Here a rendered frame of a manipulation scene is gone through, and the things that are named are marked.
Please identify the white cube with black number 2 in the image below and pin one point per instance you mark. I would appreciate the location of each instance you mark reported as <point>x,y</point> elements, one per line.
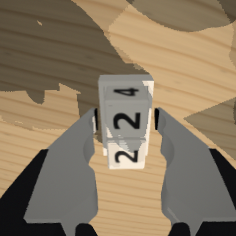
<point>126,111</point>

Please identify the white cube with black digits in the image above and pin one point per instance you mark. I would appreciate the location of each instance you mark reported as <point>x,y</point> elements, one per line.
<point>126,153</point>

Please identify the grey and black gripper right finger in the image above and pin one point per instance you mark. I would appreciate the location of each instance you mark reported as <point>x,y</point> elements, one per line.
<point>199,186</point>

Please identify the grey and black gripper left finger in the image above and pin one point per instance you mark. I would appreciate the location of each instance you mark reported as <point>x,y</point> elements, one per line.
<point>57,189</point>

